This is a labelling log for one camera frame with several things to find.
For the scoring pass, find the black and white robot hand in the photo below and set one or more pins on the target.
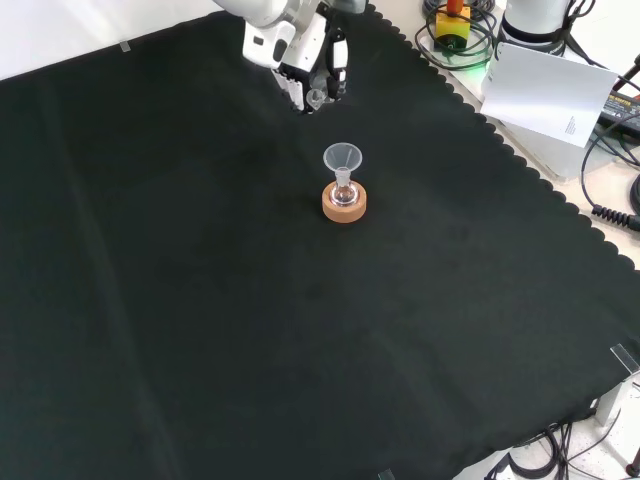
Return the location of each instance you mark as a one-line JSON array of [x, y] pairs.
[[300, 50]]

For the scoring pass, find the clear glass graduated cylinder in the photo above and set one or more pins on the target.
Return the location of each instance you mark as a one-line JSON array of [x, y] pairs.
[[315, 101]]

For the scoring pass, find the clear plastic funnel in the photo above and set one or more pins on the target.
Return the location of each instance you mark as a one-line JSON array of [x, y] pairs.
[[342, 157]]

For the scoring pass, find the clear round-bottom flask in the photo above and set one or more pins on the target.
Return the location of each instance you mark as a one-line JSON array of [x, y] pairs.
[[344, 194]]

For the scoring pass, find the yellow stop button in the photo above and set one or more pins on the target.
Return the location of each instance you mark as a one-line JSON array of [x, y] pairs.
[[452, 30]]

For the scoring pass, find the clear tape piece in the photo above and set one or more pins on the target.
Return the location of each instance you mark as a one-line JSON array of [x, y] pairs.
[[385, 475], [626, 357], [125, 47]]

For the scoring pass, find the black cloth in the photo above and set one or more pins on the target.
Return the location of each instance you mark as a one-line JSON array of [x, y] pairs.
[[250, 300]]

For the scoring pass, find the black power adapter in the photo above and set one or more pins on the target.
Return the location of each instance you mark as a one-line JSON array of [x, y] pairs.
[[622, 111]]

